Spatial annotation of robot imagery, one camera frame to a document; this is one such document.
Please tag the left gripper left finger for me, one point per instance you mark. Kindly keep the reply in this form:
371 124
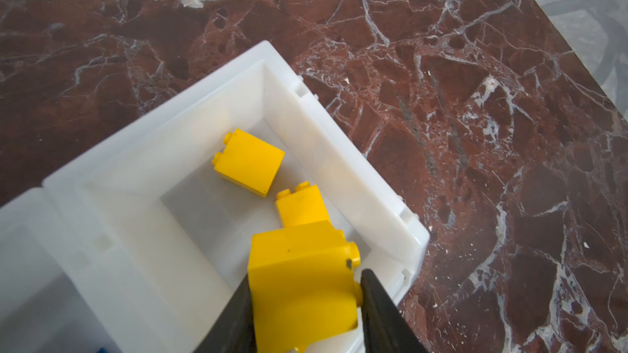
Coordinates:
233 331

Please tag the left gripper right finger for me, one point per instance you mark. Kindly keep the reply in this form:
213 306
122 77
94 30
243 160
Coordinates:
384 328

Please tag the large yellow lego brick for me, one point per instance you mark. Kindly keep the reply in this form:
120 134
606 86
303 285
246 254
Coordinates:
248 162

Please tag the right white sorting bin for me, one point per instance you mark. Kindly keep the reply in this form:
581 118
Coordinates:
167 240

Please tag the white sorting bin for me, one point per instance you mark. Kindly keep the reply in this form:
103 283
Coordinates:
167 240
41 309

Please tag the middle white sorting bin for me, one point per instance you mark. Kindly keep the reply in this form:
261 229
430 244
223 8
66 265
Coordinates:
41 309

